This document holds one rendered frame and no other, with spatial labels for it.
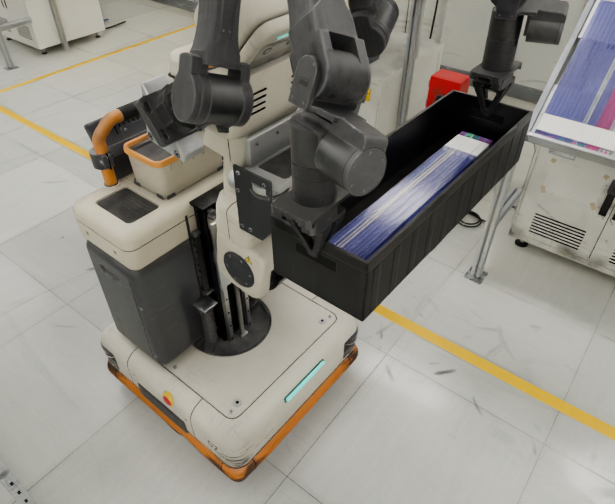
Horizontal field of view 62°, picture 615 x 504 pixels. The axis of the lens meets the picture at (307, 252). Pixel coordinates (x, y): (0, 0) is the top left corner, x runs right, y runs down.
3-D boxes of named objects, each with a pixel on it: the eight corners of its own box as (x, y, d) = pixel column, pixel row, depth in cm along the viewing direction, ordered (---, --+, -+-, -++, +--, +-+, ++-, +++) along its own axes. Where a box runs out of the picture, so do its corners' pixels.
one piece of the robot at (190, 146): (147, 139, 93) (139, 82, 85) (168, 129, 96) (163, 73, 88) (184, 163, 90) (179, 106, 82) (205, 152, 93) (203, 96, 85)
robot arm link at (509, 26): (495, -3, 94) (491, 6, 90) (535, 0, 92) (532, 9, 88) (488, 36, 99) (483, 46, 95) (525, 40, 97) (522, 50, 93)
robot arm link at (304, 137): (319, 98, 62) (279, 110, 59) (355, 117, 57) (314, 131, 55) (319, 149, 66) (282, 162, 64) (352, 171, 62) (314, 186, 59)
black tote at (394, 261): (444, 137, 115) (452, 89, 107) (518, 161, 106) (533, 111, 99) (273, 271, 81) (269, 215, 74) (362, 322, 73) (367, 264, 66)
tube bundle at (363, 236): (459, 144, 110) (462, 130, 107) (490, 155, 106) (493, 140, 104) (311, 268, 80) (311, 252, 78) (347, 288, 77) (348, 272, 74)
